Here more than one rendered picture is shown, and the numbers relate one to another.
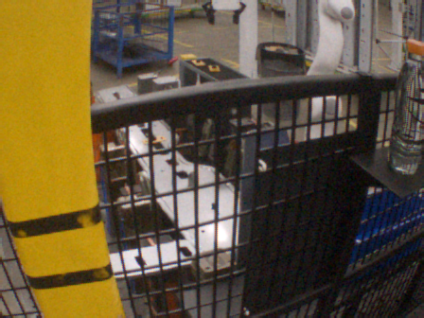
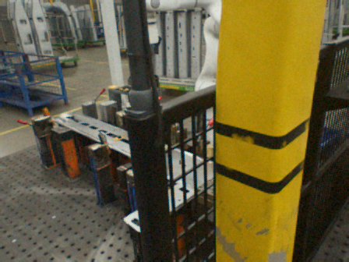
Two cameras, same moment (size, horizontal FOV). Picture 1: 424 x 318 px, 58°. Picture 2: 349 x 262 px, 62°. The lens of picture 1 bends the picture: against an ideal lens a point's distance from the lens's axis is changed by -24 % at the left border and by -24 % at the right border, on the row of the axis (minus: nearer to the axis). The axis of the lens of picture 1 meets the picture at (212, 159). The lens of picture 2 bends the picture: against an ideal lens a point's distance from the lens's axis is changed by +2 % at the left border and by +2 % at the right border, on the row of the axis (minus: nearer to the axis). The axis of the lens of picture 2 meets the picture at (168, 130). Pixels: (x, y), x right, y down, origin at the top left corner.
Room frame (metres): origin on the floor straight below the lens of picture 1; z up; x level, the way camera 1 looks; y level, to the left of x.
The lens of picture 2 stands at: (0.01, 0.40, 1.66)
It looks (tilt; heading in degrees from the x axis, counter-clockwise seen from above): 23 degrees down; 342
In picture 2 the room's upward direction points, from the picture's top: 4 degrees counter-clockwise
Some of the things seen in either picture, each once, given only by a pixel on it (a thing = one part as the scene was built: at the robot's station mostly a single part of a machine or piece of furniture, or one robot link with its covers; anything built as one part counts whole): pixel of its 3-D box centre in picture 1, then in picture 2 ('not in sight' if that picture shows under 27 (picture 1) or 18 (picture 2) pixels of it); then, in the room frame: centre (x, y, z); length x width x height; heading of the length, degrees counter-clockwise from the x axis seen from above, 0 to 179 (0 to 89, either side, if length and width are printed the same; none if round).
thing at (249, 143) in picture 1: (263, 202); not in sight; (0.86, -0.11, 1.17); 0.12 x 0.01 x 0.34; 116
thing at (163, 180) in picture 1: (150, 139); (116, 138); (1.54, 0.22, 1.00); 1.38 x 0.22 x 0.02; 26
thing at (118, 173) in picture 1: (115, 190); (103, 174); (1.39, 0.33, 0.87); 0.12 x 0.09 x 0.35; 116
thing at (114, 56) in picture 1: (130, 34); (28, 82); (6.27, 1.18, 0.47); 1.20 x 0.80 x 0.95; 32
